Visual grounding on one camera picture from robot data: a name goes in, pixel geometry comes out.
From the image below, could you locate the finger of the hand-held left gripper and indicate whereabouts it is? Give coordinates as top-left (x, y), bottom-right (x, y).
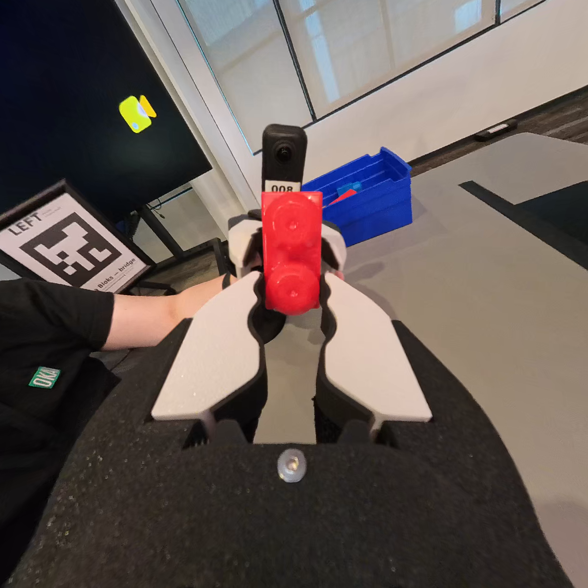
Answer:
top-left (227, 216), bottom-right (266, 282)
top-left (320, 220), bottom-right (346, 276)

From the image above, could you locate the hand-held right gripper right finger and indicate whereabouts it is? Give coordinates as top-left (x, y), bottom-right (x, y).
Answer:
top-left (314, 272), bottom-right (433, 442)

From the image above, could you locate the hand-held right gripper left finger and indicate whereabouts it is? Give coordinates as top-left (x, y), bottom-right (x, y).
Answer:
top-left (151, 271), bottom-right (268, 439)

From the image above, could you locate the red two-stud toy block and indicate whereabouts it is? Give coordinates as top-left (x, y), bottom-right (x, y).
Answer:
top-left (260, 190), bottom-right (323, 317)

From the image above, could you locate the blue plastic bin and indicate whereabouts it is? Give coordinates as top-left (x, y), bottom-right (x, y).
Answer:
top-left (301, 147), bottom-right (413, 247)

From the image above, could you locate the person's left forearm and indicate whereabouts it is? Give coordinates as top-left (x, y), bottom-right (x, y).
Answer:
top-left (103, 275), bottom-right (239, 352)

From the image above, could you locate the grey desk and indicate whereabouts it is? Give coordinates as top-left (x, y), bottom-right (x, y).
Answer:
top-left (92, 132), bottom-right (588, 588)

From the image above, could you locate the large gridded window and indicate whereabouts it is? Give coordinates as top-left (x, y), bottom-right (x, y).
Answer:
top-left (177, 0), bottom-right (547, 154)

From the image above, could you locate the framed marker sign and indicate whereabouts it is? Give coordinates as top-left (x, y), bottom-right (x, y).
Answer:
top-left (0, 180), bottom-right (157, 295)

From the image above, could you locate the person's black shirt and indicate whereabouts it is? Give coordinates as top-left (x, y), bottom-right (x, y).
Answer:
top-left (0, 278), bottom-right (120, 584)

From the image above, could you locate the black device on floor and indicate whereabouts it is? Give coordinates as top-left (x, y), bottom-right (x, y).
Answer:
top-left (475, 119), bottom-right (519, 142)

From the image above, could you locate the large black tv screen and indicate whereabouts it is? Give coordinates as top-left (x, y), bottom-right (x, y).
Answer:
top-left (0, 0), bottom-right (213, 226)

